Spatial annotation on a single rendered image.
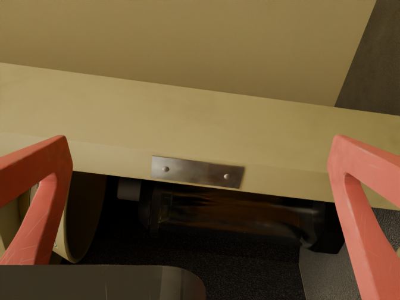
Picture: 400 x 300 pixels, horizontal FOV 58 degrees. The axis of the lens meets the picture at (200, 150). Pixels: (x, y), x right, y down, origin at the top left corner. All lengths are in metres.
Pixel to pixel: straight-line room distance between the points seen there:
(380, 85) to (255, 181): 0.35
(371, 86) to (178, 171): 0.41
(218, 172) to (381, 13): 0.44
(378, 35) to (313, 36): 0.12
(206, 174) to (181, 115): 0.06
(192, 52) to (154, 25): 0.08
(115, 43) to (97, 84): 0.36
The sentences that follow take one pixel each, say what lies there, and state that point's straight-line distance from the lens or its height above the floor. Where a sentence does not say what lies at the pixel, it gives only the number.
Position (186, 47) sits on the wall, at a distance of 0.69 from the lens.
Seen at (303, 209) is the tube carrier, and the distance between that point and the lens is 0.43.
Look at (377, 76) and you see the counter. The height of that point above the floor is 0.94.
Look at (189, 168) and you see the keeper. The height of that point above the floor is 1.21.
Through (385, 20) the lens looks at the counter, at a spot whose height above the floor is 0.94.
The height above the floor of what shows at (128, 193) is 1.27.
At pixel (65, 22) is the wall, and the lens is 0.73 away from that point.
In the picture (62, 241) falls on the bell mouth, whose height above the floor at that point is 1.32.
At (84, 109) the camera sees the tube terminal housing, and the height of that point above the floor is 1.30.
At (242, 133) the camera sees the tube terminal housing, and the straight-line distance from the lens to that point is 0.30.
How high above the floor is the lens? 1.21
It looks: 2 degrees down
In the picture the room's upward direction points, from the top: 83 degrees counter-clockwise
